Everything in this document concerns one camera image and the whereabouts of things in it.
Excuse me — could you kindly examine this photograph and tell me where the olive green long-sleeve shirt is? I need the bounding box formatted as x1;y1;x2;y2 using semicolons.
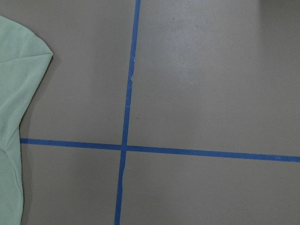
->
0;16;53;225

